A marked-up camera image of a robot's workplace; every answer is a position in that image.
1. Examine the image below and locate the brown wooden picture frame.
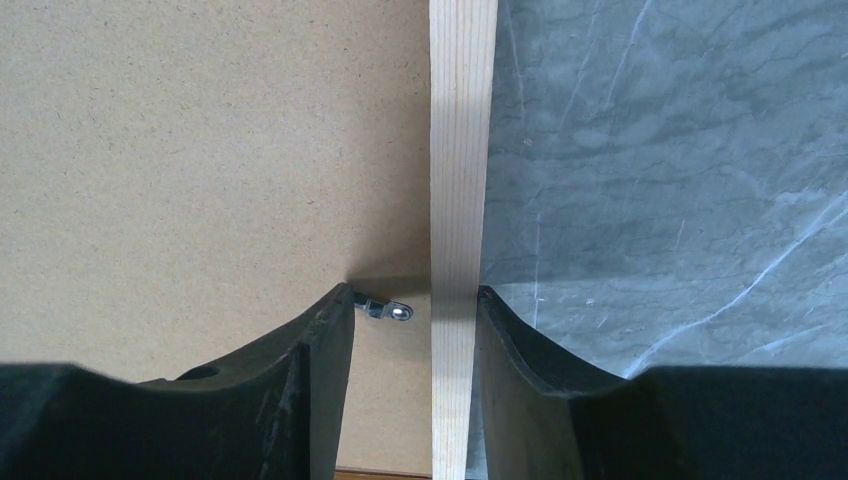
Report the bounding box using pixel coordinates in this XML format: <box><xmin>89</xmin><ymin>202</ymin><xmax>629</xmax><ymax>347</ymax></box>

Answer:
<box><xmin>345</xmin><ymin>1</ymin><xmax>498</xmax><ymax>479</ymax></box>

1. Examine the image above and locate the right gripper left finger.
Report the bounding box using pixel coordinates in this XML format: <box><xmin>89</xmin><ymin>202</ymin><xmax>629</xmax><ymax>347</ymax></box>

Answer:
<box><xmin>1</xmin><ymin>283</ymin><xmax>355</xmax><ymax>479</ymax></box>

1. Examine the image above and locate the brown fibreboard backing board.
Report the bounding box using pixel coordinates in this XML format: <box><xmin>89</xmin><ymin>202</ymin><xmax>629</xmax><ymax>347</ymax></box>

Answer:
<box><xmin>1</xmin><ymin>1</ymin><xmax>431</xmax><ymax>475</ymax></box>

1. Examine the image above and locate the silver turn clip right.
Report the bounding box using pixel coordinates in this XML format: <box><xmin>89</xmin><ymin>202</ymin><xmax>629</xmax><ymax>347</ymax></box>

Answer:
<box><xmin>354</xmin><ymin>292</ymin><xmax>414</xmax><ymax>322</ymax></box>

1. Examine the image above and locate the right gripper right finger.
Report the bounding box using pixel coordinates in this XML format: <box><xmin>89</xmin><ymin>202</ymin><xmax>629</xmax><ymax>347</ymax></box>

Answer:
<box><xmin>476</xmin><ymin>286</ymin><xmax>847</xmax><ymax>479</ymax></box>

